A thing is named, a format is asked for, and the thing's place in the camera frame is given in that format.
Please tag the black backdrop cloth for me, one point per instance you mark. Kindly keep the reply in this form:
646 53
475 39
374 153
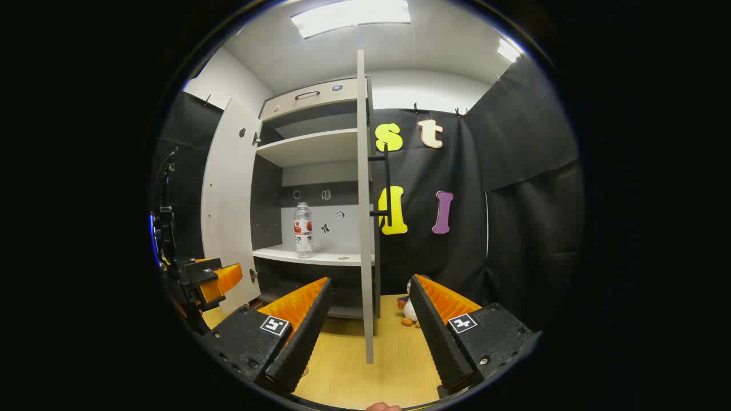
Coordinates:
514 228

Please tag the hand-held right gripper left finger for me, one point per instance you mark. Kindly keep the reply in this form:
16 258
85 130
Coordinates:
302 342

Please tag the clear plastic water bottle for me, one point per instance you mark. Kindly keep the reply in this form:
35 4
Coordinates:
303 234

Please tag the grey cabinet drawer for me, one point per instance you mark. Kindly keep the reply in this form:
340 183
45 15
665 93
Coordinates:
320 101

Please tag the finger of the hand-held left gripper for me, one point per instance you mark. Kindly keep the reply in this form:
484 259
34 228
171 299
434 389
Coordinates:
225 279

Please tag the grey cabinet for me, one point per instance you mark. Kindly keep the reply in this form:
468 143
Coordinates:
311 148

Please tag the penguin plush toy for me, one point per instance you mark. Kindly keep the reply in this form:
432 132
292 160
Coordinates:
409 311

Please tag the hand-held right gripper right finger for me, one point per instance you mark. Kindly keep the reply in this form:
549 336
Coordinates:
437 337

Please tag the ceiling light panel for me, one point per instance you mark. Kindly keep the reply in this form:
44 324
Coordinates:
351 17
508 50

